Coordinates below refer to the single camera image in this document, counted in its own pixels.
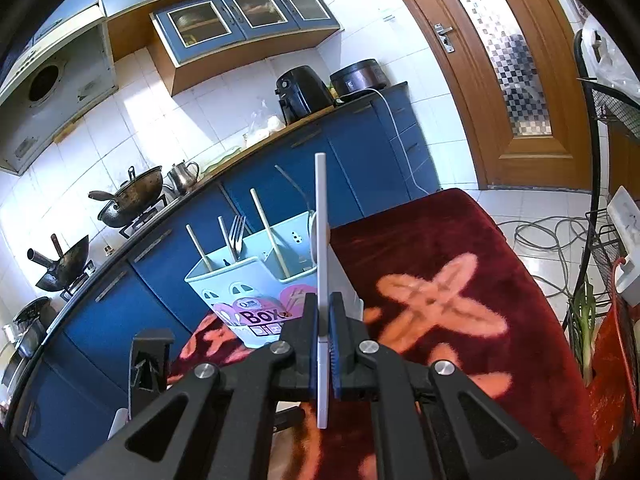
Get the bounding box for glass door wall cabinet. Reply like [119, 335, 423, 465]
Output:
[148, 0, 342, 97]

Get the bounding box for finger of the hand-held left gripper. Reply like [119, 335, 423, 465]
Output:
[129, 329, 174, 418]

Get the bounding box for red bag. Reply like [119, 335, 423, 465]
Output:
[587, 260, 640, 461]

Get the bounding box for red patterned blanket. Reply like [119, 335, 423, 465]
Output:
[165, 187, 601, 480]

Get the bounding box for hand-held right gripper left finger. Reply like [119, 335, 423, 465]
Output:
[62, 292, 321, 480]

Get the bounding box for metal spoon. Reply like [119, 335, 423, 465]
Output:
[275, 165, 318, 261]

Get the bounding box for white power cable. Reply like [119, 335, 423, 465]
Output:
[350, 87, 431, 196]

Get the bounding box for metal door handle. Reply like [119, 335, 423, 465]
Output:
[434, 23, 457, 54]

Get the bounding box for white power strip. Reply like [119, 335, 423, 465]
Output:
[607, 186, 640, 306]

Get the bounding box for blue base cabinets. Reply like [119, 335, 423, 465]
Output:
[7, 82, 441, 480]

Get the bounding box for white plastic bag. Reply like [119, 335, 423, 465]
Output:
[595, 35, 640, 106]

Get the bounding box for large wok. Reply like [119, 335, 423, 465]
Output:
[97, 165, 165, 228]

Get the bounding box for gas stove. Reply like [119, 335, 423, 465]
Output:
[35, 195, 173, 301]

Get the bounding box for black wire rack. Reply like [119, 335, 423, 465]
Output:
[572, 30, 640, 391]

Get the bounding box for green tray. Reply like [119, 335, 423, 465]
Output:
[202, 147, 242, 173]

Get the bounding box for green onions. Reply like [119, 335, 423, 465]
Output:
[575, 280, 601, 376]

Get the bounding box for metal fork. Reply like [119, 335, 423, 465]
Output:
[227, 215, 247, 261]

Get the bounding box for range hood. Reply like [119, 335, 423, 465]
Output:
[0, 5, 119, 176]

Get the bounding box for steel pot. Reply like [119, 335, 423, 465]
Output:
[12, 297, 56, 356]

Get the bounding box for black air fryer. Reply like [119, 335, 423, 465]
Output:
[274, 66, 335, 125]

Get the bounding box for clear plastic bag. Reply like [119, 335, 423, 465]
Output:
[242, 110, 283, 148]

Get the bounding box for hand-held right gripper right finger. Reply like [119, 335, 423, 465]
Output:
[327, 291, 576, 480]

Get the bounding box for grey floor cables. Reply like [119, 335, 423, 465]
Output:
[495, 210, 621, 301]

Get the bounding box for dark rice cooker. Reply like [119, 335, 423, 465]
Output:
[330, 59, 390, 100]

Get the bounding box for wooden door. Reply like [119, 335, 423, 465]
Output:
[375, 0, 593, 191]

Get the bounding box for steel kettle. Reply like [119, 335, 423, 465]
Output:
[166, 160, 201, 195]

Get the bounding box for small black wok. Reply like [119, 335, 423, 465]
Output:
[27, 234, 92, 292]

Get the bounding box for light blue utensil holder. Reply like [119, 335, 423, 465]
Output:
[184, 211, 333, 350]

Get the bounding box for wooden chopstick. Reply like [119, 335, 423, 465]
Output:
[250, 189, 288, 278]
[218, 216, 238, 262]
[186, 225, 213, 271]

